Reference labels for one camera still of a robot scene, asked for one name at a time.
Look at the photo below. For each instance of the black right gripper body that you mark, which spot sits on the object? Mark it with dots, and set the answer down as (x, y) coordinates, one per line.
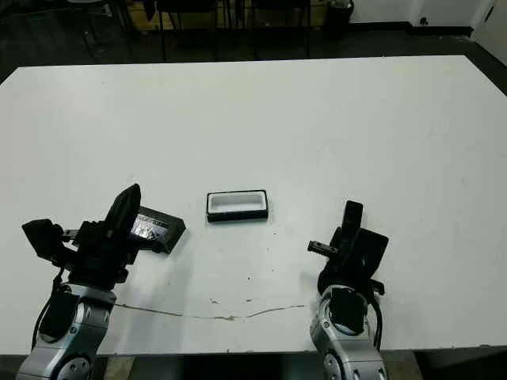
(344, 273)

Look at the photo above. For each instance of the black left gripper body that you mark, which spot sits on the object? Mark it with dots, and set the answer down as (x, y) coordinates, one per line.
(99, 257)

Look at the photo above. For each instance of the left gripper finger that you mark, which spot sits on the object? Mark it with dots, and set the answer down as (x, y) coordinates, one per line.
(132, 217)
(117, 217)

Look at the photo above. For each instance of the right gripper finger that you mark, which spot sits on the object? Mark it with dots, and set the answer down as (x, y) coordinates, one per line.
(338, 243)
(353, 249)

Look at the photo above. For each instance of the black box lid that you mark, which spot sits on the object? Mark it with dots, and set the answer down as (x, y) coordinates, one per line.
(162, 231)

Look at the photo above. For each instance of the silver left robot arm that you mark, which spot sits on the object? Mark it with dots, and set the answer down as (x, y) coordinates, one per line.
(67, 348)

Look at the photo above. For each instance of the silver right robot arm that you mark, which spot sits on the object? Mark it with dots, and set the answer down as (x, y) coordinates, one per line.
(348, 352)

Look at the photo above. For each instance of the black box base white insert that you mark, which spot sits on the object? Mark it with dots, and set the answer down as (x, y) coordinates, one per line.
(237, 202)

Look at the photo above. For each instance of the dark robot lower body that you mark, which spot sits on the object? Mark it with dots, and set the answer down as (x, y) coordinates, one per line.
(245, 368)

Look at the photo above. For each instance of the brown wooden board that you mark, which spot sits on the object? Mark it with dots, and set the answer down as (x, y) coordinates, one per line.
(138, 20)

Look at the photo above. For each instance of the black trash bin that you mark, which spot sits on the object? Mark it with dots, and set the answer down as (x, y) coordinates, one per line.
(338, 20)

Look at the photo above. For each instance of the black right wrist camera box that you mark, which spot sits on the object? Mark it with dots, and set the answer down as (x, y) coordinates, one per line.
(372, 247)

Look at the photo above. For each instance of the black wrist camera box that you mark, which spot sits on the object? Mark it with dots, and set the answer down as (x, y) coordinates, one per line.
(372, 247)
(41, 239)

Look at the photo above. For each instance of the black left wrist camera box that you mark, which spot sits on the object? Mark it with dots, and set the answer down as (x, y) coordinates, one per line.
(41, 239)

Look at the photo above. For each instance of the black metal table frame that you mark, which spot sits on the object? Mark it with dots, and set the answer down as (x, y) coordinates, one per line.
(162, 39)

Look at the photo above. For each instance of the black metal chair frame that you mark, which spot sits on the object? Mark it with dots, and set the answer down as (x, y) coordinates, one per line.
(86, 39)

